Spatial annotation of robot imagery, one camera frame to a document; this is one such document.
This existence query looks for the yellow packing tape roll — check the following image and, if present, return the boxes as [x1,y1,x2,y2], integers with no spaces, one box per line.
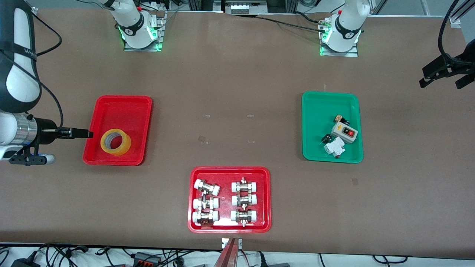
[100,129,132,156]

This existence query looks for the red plastic tray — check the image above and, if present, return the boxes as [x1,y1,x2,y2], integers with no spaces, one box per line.
[187,167,272,233]
[82,95,153,166]

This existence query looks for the green plastic tray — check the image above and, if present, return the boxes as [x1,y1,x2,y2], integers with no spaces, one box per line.
[302,91,364,164]

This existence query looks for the black power adapter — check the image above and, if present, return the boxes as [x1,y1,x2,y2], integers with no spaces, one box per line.
[11,256,41,267]

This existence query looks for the white circuit breaker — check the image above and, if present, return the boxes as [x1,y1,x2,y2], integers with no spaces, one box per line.
[324,137,346,158]

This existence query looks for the white metal pipe fitting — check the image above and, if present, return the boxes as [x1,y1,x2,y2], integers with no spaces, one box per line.
[231,193,258,208]
[193,197,220,211]
[231,177,259,193]
[192,210,220,227]
[230,209,258,227]
[194,179,221,196]

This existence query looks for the black box orange connectors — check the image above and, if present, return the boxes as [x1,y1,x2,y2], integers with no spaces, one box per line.
[132,252,164,267]

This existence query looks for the red metal bar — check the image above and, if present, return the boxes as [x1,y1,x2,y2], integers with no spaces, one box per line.
[213,237,238,267]

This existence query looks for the white power strip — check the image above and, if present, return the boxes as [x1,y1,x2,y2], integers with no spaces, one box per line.
[230,2,260,14]

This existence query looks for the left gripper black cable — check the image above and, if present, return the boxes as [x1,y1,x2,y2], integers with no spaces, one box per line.
[438,0,475,66]

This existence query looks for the grey switch box red button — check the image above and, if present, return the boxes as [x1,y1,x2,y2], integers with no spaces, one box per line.
[331,122,358,143]

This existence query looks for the black table cable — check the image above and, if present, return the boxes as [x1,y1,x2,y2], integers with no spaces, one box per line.
[256,11,331,33]

